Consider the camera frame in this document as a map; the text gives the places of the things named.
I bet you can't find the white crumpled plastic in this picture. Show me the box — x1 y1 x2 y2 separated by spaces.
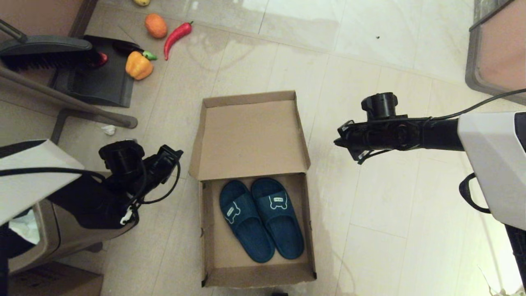
477 265 512 296

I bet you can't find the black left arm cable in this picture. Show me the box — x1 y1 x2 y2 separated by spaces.
0 158 181 206

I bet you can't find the dark blue rubber slipper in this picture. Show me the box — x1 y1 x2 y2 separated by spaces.
219 180 275 264
251 177 305 260

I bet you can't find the black broom brush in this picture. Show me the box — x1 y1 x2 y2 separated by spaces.
0 18 99 73

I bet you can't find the orange toy bell pepper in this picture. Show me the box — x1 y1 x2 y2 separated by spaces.
125 51 154 81

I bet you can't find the brown metal tube frame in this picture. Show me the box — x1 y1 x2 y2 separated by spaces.
0 65 138 144

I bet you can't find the brown trash bin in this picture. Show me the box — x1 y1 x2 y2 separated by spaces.
8 171 139 275

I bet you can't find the dark toy eggplant green stem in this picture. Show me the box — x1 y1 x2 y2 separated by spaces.
112 41 158 61

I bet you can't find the orange toy fruit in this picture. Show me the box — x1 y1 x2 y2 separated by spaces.
144 14 168 39

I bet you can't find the black strap loop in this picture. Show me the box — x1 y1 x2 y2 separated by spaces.
459 173 491 214

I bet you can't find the brown cardboard shoe box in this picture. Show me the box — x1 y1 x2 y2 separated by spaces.
189 91 317 287

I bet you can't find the white tissue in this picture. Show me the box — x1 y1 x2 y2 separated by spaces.
8 209 41 245

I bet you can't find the red toy chili pepper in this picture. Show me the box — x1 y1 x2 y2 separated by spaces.
164 22 194 61

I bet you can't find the black bin liner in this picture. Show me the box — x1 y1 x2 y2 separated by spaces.
0 222 39 259

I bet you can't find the black dustpan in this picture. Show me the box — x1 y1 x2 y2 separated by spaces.
53 36 144 108

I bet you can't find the closed brown cardboard carton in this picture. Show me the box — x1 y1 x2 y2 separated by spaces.
8 263 104 296

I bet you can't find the brown table with grey frame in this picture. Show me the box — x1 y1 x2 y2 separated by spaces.
0 0 100 44
464 0 526 105

